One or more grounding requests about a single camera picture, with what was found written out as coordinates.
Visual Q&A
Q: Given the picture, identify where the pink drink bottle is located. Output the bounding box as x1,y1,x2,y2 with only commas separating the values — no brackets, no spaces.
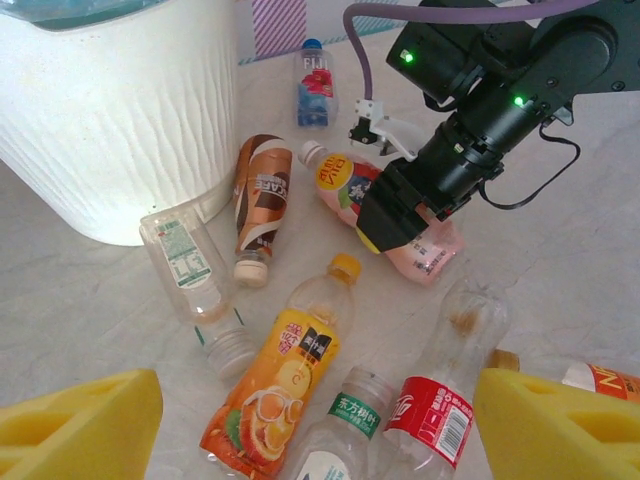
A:
298,140,464,289

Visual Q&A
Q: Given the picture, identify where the orange juice bottle yellow cap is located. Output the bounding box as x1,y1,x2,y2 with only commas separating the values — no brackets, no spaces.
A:
199,253,362,476

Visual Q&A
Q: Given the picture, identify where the brown Nescafe coffee bottle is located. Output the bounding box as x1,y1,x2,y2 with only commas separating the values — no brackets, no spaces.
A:
230,133,295,289

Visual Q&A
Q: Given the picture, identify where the Fiji bottle blue cap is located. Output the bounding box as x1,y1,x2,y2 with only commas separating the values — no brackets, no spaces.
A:
293,38,341,129

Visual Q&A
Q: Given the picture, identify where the thin black gripper wire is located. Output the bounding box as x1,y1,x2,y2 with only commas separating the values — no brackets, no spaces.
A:
478,124,583,210

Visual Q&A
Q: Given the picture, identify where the NFC orange label bottle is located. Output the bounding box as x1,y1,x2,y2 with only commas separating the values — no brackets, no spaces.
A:
489,348,640,401

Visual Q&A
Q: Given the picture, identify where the cola bottle red cap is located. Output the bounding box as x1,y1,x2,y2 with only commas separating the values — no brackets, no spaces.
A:
382,277,512,474

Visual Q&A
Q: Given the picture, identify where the clear bottle green print label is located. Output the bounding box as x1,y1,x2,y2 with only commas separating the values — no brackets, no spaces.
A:
138,207,257,379

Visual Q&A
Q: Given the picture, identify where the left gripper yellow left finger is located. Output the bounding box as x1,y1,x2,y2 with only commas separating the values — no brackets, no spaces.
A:
0,368,164,480

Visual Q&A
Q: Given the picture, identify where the clear bottle green neck label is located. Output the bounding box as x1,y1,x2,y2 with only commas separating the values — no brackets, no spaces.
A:
287,366,396,480

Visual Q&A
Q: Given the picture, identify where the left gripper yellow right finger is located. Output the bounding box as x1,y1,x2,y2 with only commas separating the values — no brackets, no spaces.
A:
472,367,640,480

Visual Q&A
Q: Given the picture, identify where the white ribbed waste bin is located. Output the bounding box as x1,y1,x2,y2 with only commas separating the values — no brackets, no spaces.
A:
0,0,239,247

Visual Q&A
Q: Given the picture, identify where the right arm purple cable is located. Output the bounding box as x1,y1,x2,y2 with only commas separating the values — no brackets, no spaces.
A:
342,0,599,101

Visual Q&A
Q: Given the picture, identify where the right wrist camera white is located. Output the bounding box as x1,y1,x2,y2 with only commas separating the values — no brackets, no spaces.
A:
348,97,417,162

